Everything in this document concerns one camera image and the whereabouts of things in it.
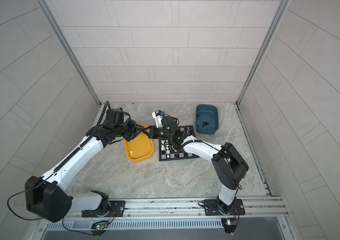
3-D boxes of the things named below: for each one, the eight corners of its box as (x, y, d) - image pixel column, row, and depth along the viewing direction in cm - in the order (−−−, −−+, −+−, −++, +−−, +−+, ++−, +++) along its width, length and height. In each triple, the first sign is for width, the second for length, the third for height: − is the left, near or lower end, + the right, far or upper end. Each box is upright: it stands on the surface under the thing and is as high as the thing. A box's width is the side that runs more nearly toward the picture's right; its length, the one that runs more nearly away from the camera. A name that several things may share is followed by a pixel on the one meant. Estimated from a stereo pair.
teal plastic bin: (196, 134, 101) (197, 130, 97) (193, 108, 116) (194, 104, 112) (221, 134, 101) (223, 130, 97) (215, 108, 116) (216, 104, 112)
